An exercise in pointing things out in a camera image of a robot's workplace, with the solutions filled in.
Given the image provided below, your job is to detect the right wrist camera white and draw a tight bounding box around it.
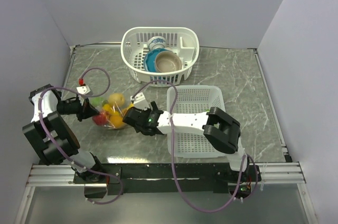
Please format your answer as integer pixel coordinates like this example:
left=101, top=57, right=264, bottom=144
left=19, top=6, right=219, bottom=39
left=130, top=92, right=150, bottom=110

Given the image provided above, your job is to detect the green fake vegetable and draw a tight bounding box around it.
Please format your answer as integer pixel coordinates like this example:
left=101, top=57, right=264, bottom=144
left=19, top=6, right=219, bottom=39
left=91, top=97, right=106, bottom=107

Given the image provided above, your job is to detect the purple cable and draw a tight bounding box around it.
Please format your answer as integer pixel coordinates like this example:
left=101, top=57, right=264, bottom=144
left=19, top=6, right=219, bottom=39
left=132, top=80, right=258, bottom=213
left=36, top=67, right=124, bottom=205

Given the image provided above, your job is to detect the red fake apple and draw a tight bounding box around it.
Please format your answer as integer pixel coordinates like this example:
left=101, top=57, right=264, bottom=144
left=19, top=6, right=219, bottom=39
left=92, top=113, right=107, bottom=126

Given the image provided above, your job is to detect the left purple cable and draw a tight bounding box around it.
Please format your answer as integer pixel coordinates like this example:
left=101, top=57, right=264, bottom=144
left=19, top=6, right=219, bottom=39
left=36, top=67, right=124, bottom=205

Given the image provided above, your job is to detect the clear zip top bag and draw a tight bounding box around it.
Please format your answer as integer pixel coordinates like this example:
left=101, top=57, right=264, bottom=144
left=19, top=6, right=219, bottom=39
left=90, top=93, right=133, bottom=129

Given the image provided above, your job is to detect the teal plate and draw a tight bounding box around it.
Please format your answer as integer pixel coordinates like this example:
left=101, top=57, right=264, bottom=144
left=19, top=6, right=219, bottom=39
left=144, top=49, right=168, bottom=72

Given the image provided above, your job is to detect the blue white porcelain cup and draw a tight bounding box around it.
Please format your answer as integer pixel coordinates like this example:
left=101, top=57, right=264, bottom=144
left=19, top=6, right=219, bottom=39
left=147, top=36, right=166, bottom=51

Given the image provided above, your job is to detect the tan fake potato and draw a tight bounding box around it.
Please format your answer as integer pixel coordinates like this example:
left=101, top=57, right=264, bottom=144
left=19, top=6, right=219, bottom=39
left=108, top=93, right=125, bottom=106

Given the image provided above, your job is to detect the white oval dish basket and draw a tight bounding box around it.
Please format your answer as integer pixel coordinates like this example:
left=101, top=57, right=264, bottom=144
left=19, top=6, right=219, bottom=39
left=120, top=27, right=200, bottom=85

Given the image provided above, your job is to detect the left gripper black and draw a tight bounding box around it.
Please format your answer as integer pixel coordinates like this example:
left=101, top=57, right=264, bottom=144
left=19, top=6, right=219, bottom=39
left=56, top=96, right=99, bottom=122

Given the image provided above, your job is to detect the white rectangular mesh basket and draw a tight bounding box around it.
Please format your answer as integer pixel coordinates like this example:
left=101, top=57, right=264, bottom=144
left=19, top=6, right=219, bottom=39
left=166, top=85, right=226, bottom=158

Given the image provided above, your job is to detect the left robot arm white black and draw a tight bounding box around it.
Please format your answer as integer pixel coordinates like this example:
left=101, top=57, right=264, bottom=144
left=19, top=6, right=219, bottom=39
left=22, top=84, right=105, bottom=183

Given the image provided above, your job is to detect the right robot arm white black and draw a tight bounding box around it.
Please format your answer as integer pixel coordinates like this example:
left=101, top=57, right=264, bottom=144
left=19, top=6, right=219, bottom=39
left=123, top=102, right=250, bottom=181

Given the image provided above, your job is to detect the beige bowl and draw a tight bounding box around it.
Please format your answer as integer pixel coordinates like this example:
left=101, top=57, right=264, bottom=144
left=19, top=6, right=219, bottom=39
left=155, top=51, right=182, bottom=73

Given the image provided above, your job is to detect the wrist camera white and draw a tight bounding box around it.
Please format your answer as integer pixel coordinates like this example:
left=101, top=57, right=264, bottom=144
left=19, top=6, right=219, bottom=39
left=130, top=92, right=150, bottom=110
left=76, top=85, right=93, bottom=96

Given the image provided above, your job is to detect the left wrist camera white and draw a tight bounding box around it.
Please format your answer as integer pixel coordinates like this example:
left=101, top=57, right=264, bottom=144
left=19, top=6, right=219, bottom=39
left=76, top=85, right=93, bottom=96

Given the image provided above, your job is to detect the yellow fake pepper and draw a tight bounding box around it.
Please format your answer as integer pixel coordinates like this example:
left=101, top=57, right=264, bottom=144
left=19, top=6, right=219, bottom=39
left=102, top=104, right=120, bottom=116

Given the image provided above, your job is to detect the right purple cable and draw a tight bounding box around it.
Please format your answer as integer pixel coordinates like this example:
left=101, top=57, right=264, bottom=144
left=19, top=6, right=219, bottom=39
left=132, top=80, right=258, bottom=213

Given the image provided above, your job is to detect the yellow orange fake mango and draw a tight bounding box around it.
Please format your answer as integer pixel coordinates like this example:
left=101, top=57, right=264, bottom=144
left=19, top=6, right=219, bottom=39
left=108, top=115, right=125, bottom=129

